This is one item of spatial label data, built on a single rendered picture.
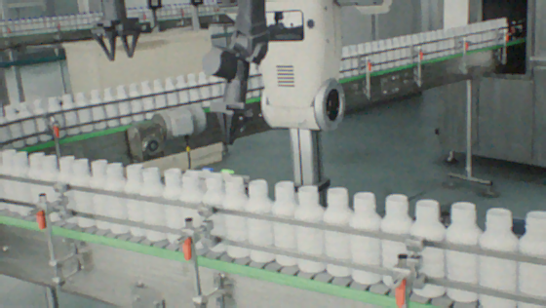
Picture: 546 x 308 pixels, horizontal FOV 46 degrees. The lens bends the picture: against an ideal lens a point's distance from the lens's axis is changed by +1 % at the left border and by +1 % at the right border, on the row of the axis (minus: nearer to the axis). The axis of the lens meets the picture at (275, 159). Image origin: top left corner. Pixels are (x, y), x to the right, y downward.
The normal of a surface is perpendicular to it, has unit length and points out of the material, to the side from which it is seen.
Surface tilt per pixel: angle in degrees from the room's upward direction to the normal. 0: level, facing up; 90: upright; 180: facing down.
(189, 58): 90
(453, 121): 90
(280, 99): 90
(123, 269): 90
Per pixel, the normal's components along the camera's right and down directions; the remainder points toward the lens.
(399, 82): 0.63, 0.16
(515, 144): -0.76, 0.23
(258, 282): -0.54, 0.27
